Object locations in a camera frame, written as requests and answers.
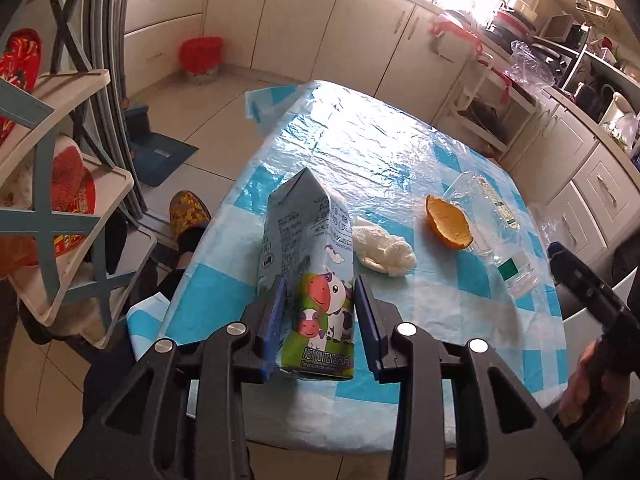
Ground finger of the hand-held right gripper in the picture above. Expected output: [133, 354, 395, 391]
[547, 241, 627, 327]

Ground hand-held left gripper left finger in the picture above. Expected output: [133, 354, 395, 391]
[54, 275, 288, 480]

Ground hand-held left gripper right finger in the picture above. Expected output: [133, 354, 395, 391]
[352, 275, 583, 480]

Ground white bin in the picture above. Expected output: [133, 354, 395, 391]
[567, 277, 640, 356]

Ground cow print milk carton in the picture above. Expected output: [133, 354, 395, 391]
[256, 167, 357, 381]

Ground person's right hand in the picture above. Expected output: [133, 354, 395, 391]
[557, 340, 627, 427]

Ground clear plastic bag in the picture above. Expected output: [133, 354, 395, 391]
[530, 202, 571, 261]
[510, 40, 556, 88]

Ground clear plastic bottle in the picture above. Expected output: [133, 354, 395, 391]
[442, 171, 541, 297]

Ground small crumpled white tissue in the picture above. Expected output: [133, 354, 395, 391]
[352, 216, 418, 277]

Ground cream base cabinets under appliances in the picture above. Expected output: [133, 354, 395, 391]
[500, 90, 640, 261]

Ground orange peel piece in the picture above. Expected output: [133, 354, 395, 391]
[425, 195, 474, 250]

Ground patterned slipper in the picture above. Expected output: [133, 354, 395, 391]
[169, 190, 212, 252]

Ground blue white checked tablecloth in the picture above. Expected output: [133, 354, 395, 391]
[125, 80, 571, 453]

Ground white jug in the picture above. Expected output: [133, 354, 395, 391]
[600, 92, 633, 128]

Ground black kitchen appliance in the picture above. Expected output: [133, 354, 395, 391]
[575, 82, 608, 121]

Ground white trolley rack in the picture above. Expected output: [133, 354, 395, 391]
[452, 60, 538, 153]

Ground blue floor mat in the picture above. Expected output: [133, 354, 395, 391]
[127, 132, 198, 187]

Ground red round snack pack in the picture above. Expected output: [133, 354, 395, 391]
[49, 144, 98, 257]

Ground small blue box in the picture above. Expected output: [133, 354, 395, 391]
[125, 105, 151, 136]

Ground red lined waste basket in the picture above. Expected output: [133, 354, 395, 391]
[180, 36, 224, 83]

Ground red white plastic bag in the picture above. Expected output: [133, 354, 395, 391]
[432, 12, 493, 66]

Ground cream base cabinets with drawers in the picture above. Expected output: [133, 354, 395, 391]
[122, 0, 481, 116]

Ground red patterned snack bag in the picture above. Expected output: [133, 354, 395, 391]
[0, 29, 43, 126]

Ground beige shelf rack blue frame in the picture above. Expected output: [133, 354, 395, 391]
[0, 67, 158, 351]

